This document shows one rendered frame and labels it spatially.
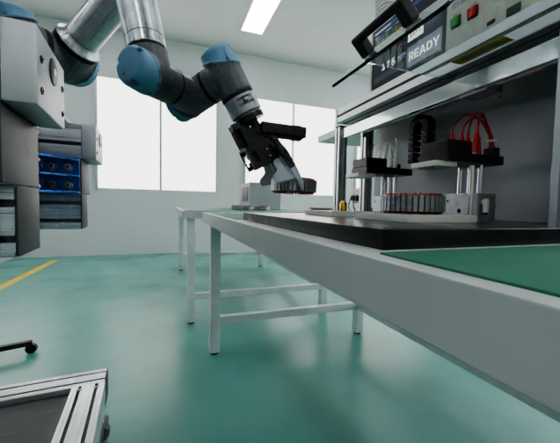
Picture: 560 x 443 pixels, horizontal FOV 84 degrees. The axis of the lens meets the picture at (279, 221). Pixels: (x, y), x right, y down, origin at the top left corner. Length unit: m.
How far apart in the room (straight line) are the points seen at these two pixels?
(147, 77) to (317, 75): 5.67
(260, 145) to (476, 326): 0.58
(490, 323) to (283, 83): 5.78
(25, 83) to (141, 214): 4.77
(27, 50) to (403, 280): 0.46
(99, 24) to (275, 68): 5.02
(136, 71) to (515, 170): 0.77
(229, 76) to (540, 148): 0.64
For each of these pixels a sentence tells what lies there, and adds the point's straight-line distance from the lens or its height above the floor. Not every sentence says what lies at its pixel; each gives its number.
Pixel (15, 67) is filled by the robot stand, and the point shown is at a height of 0.94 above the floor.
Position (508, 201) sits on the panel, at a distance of 0.82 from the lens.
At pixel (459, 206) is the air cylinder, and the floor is 0.80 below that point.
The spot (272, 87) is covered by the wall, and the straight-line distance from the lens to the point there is 5.82.
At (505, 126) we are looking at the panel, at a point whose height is 0.97.
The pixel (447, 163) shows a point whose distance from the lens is 0.65.
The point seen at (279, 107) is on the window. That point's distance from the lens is 5.75.
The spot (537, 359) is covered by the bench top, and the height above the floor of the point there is 0.72.
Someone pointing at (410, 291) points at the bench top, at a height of 0.73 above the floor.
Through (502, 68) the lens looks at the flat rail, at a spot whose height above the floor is 1.03.
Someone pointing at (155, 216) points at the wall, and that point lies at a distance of 5.19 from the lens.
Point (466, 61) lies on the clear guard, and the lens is 0.72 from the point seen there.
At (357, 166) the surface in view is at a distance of 0.86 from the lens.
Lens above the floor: 0.79
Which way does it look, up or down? 3 degrees down
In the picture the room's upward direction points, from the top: 1 degrees clockwise
